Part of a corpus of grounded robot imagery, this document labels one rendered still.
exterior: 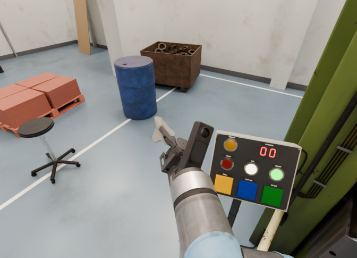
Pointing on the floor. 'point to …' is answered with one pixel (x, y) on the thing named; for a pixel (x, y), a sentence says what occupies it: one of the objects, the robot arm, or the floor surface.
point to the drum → (136, 86)
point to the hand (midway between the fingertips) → (178, 123)
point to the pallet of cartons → (36, 99)
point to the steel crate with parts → (175, 63)
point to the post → (234, 211)
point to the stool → (38, 124)
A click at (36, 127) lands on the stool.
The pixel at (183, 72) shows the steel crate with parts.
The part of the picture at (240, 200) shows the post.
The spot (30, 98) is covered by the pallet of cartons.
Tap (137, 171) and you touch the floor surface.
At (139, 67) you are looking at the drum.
